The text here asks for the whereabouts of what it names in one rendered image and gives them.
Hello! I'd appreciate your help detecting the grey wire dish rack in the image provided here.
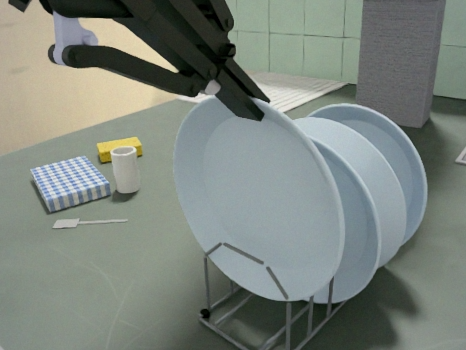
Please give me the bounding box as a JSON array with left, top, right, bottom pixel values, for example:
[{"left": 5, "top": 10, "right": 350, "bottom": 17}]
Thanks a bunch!
[{"left": 199, "top": 242, "right": 348, "bottom": 350}]

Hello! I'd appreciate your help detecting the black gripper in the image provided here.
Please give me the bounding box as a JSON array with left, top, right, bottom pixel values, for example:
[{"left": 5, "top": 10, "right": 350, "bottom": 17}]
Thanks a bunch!
[{"left": 39, "top": 0, "right": 271, "bottom": 122}]

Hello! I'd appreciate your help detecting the white ribbed draining mat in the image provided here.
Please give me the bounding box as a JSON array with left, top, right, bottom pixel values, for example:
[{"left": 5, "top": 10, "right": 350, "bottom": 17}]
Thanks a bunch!
[{"left": 175, "top": 71, "right": 348, "bottom": 113}]

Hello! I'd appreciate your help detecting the white cup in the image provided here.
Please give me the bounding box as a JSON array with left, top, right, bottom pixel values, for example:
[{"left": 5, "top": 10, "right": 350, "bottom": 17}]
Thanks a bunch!
[{"left": 110, "top": 146, "right": 141, "bottom": 193}]

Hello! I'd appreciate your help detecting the blue and white checkered towel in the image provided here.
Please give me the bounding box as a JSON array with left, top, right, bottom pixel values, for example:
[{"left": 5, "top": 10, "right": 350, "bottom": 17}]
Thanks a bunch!
[{"left": 31, "top": 156, "right": 111, "bottom": 212}]

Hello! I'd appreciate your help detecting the yellow sponge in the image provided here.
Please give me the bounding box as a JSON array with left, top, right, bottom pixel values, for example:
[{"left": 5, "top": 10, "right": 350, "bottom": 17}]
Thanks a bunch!
[{"left": 97, "top": 137, "right": 143, "bottom": 163}]

